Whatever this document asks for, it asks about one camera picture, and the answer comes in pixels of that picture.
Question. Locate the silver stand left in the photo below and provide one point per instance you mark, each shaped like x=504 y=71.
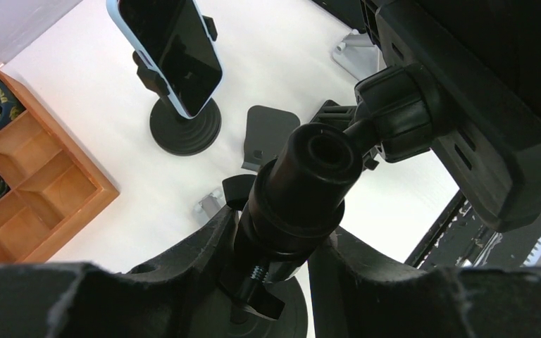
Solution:
x=208 y=206

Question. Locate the black folding phone stand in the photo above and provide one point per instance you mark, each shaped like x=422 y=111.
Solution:
x=340 y=117

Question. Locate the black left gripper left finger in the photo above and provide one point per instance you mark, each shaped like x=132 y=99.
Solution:
x=174 y=294

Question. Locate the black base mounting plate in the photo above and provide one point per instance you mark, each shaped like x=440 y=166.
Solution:
x=459 y=238

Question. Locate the orange wooden organizer tray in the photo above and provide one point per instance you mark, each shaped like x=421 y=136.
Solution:
x=55 y=187

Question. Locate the round wooden base stand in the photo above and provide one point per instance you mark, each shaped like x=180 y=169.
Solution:
x=267 y=132

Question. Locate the silver metal phone stand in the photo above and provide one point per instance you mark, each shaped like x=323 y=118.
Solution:
x=358 y=55

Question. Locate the black round tall stand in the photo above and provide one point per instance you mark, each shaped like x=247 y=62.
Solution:
x=297 y=200

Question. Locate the black round clamp stand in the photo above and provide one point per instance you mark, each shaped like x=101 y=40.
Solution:
x=172 y=132

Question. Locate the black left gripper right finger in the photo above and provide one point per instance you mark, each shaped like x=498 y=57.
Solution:
x=356 y=291

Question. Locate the blue case smartphone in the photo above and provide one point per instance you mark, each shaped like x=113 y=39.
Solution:
x=172 y=39

